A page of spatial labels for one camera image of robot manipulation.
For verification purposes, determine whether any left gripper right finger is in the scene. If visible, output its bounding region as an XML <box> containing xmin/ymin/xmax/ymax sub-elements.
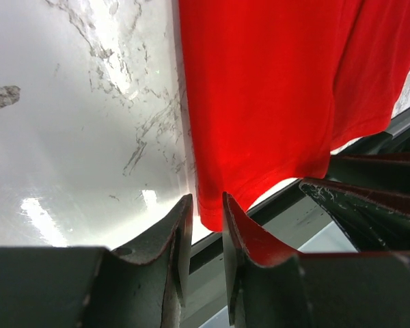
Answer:
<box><xmin>222</xmin><ymin>193</ymin><xmax>301</xmax><ymax>327</ymax></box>

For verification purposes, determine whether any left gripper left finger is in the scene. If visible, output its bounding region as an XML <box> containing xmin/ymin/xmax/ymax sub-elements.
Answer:
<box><xmin>112</xmin><ymin>194</ymin><xmax>193</xmax><ymax>327</ymax></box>

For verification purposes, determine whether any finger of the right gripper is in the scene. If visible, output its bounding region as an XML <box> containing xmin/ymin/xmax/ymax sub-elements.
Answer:
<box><xmin>327</xmin><ymin>152</ymin><xmax>410</xmax><ymax>195</ymax></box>
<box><xmin>299</xmin><ymin>178</ymin><xmax>410</xmax><ymax>252</ymax></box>

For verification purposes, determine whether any red t shirt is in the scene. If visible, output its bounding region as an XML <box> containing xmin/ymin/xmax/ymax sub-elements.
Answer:
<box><xmin>178</xmin><ymin>1</ymin><xmax>410</xmax><ymax>232</ymax></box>

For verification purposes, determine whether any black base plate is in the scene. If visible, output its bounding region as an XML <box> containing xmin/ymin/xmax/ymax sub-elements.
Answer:
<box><xmin>180</xmin><ymin>107</ymin><xmax>410</xmax><ymax>327</ymax></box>

